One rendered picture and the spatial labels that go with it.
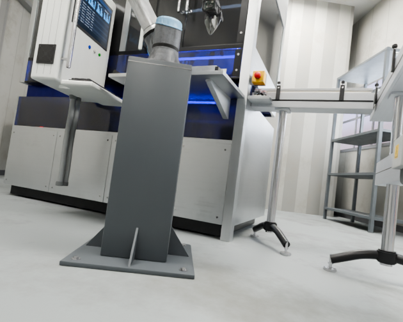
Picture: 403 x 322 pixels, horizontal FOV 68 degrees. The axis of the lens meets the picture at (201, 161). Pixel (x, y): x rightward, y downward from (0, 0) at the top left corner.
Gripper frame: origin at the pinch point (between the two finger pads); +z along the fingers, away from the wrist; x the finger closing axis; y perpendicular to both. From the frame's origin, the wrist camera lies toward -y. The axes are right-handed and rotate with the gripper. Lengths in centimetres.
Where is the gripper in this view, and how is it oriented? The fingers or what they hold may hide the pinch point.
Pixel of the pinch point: (211, 32)
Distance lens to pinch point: 165.9
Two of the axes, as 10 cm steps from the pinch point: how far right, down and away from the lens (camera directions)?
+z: -1.3, 9.9, -0.6
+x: 9.1, 0.9, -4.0
